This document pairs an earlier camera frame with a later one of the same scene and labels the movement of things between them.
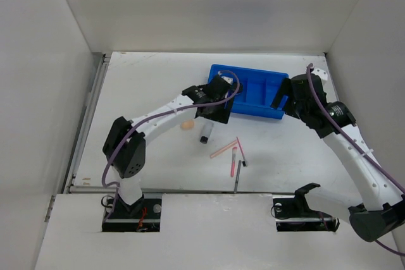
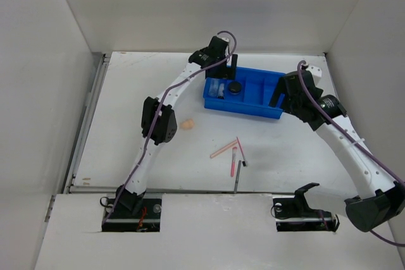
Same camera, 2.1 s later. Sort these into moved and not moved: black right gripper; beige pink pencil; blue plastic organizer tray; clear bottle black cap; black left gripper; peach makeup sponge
Moved: black left gripper; clear bottle black cap
Not moved: beige pink pencil; peach makeup sponge; black right gripper; blue plastic organizer tray
